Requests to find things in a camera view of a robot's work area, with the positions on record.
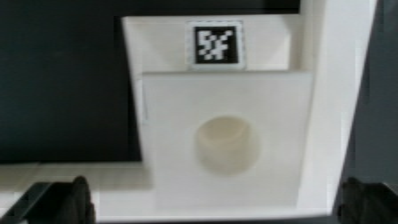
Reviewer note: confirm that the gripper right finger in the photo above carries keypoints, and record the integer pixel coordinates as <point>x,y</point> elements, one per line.
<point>370,203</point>

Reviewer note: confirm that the white lamp base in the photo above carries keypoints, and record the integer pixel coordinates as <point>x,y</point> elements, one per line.
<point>223,88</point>

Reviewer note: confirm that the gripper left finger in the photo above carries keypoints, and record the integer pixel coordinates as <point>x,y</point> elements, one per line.
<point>56,203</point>

